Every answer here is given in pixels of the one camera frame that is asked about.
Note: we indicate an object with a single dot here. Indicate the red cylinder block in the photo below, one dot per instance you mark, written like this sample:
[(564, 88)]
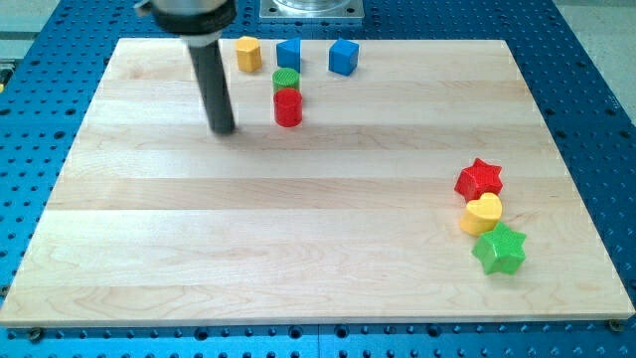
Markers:
[(287, 107)]

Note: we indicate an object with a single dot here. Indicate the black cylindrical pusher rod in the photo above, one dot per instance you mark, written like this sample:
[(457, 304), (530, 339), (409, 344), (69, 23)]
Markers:
[(209, 70)]

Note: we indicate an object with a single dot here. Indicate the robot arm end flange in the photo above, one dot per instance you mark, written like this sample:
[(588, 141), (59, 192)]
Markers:
[(189, 17)]

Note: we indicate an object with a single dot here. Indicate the red star block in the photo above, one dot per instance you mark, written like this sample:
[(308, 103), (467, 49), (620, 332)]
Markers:
[(477, 179)]

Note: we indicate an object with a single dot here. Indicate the green star block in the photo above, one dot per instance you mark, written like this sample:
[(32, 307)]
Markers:
[(500, 250)]

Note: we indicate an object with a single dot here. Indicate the wooden board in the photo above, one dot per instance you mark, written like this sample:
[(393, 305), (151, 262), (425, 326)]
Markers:
[(350, 216)]

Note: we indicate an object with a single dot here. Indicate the green cylinder block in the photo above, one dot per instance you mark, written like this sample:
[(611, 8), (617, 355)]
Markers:
[(285, 78)]

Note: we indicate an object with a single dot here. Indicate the blue cube block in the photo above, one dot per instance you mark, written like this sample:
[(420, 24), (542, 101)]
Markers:
[(343, 57)]

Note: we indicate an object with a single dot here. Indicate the blue triangle block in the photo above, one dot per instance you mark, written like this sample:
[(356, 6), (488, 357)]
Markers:
[(288, 54)]

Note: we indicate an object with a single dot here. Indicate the yellow hexagon block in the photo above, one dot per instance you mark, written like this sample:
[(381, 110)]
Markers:
[(248, 53)]

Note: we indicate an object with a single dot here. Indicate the yellow heart block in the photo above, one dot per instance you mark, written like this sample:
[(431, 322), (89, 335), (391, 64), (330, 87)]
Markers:
[(481, 215)]

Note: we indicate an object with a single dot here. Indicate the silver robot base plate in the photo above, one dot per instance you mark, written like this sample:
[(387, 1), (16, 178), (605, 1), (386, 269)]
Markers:
[(311, 9)]

